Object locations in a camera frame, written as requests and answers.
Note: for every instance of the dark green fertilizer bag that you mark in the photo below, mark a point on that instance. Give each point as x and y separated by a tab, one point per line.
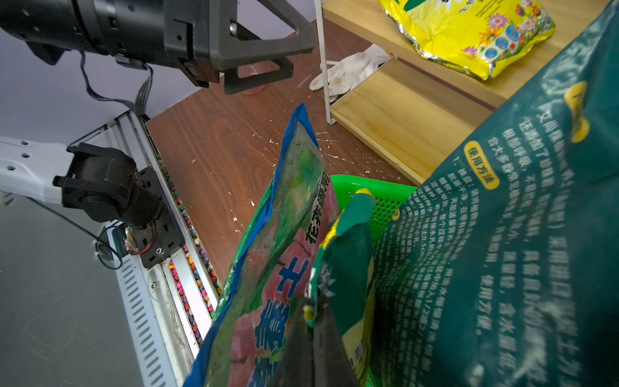
502	268

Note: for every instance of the yellow fertilizer bag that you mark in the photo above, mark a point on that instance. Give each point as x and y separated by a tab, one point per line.
343	277
480	38

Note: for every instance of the green plastic basket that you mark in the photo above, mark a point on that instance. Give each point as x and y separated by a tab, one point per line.
389	197

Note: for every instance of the green seed bag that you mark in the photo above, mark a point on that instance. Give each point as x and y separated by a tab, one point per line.
272	267

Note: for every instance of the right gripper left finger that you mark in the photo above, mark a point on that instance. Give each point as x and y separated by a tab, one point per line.
296	367

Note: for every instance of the white gloves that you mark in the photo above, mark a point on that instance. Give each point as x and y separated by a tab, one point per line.
345	75

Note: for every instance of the metal base rail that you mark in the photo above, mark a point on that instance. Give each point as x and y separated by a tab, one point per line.
168	295

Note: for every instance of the white wooden shelf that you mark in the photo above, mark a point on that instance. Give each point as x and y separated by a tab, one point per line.
415	113

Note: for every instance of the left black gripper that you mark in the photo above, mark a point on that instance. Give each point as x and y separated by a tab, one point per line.
187	36

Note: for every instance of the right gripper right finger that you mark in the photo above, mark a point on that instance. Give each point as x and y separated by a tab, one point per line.
331	365

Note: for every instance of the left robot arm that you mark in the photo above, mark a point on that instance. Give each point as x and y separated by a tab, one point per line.
103	182

